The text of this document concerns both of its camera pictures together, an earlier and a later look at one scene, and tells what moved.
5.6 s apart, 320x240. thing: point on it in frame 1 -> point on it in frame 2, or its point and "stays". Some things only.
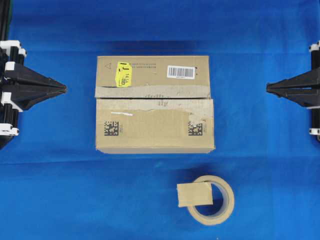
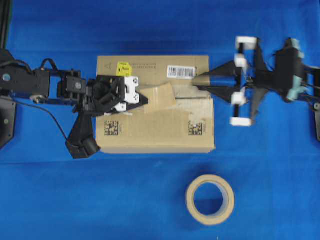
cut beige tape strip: (190, 194) -> (162, 99)
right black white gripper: (314, 47) -> (222, 81)
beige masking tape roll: (228, 204) stays
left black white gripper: (17, 88) -> (107, 93)
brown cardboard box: (157, 104) stays
